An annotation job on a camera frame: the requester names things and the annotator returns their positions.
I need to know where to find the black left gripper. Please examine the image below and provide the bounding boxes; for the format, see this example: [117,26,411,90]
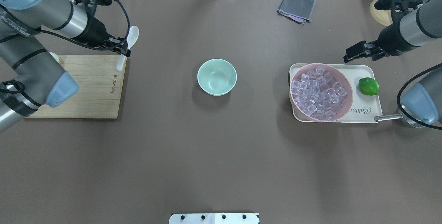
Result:
[76,17,131,57]

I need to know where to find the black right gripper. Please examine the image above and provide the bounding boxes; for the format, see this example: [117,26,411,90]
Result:
[344,25,413,64]

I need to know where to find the white plastic spoon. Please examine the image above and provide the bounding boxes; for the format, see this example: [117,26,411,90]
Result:
[116,26,140,71]

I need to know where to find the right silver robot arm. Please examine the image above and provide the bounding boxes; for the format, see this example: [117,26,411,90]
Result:
[344,0,442,130]

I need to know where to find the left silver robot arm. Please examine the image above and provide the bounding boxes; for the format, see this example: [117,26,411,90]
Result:
[0,0,131,132]

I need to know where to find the pink bowl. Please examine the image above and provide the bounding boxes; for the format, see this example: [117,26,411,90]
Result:
[289,63,353,123]

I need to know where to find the clear ice cubes pile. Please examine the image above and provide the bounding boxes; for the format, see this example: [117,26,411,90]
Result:
[291,66,347,120]

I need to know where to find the metal ice scoop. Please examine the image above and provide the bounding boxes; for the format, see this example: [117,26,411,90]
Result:
[374,113,424,128]

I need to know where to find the mint green bowl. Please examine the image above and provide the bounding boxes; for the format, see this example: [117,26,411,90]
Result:
[197,59,238,96]

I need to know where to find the green lime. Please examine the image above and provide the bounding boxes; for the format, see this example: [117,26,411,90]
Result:
[358,77,380,95]

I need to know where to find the wooden cup tree stand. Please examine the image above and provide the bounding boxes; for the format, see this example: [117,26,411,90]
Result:
[369,0,442,28]

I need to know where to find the wooden cutting board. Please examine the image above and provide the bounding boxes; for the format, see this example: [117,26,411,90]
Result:
[31,55,127,119]

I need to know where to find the cream plastic tray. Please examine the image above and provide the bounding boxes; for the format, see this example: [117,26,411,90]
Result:
[289,63,383,123]

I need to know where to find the grey folded cloth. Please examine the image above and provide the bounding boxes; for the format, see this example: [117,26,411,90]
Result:
[276,0,316,24]

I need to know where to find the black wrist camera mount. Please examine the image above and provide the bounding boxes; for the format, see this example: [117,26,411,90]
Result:
[375,0,431,21]

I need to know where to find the black camera cable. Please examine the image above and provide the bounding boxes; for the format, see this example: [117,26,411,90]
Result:
[396,63,442,130]

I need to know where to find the left camera cable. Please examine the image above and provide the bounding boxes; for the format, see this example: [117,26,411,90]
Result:
[0,0,131,95]

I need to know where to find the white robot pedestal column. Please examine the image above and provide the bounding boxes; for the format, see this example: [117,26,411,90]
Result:
[169,213,260,224]

